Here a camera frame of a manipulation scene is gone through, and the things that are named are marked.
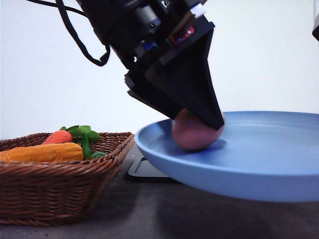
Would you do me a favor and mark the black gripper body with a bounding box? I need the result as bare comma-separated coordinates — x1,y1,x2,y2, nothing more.
110,0,216,86

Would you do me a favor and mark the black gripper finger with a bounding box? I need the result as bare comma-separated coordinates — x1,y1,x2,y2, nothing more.
124,71,185,119
146,31,225,130

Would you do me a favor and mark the black cable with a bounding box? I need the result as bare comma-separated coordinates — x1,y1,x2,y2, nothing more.
27,0,111,66

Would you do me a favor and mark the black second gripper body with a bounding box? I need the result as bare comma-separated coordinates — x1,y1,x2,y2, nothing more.
312,13,319,41

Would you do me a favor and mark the dark green rectangular tray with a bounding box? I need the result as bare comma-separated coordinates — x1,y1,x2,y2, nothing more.
128,156,171,179

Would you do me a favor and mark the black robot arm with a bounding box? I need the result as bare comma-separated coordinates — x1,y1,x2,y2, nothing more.
78,0,224,130

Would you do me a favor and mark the orange toy corn cob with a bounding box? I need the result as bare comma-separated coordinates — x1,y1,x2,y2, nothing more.
0,142,84,163

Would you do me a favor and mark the brown egg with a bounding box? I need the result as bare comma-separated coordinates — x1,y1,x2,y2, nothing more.
171,109,225,149

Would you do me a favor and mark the blue round plate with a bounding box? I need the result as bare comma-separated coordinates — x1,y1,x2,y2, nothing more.
135,111,319,202

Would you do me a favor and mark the green toy leafy vegetable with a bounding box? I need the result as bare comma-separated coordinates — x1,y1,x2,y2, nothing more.
61,125,108,160

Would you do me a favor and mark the orange toy carrot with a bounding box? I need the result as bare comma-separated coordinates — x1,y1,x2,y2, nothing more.
42,130,72,144

